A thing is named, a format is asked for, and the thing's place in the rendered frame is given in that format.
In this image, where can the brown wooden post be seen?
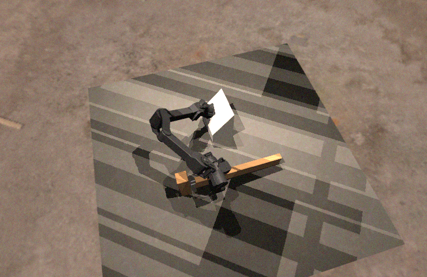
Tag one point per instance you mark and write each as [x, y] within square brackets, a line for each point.
[183, 183]

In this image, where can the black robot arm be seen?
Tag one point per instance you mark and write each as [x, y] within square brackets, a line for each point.
[195, 161]

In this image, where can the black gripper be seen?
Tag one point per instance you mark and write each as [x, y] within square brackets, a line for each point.
[213, 189]

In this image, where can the wooden side rail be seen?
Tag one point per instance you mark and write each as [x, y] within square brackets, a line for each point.
[243, 169]

